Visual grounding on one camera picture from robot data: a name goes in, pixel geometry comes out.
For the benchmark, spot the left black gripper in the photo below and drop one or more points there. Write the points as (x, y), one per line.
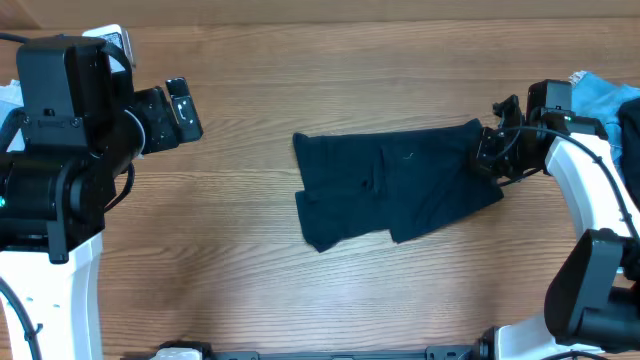
(167, 120)

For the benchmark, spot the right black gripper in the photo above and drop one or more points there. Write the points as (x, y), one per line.
(493, 145)

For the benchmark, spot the dark navy t-shirt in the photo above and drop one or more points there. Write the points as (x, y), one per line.
(408, 183)

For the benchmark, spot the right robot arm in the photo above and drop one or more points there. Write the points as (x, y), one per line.
(591, 306)

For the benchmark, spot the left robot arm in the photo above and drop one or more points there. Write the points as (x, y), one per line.
(81, 124)

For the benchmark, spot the crumpled blue denim garment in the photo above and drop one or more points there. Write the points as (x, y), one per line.
(597, 98)

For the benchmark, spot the dark garment on denim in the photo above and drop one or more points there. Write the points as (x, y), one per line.
(629, 117)

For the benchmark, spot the folded light blue jeans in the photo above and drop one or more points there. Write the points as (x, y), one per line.
(11, 101)

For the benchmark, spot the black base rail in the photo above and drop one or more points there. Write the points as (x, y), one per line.
(340, 355)

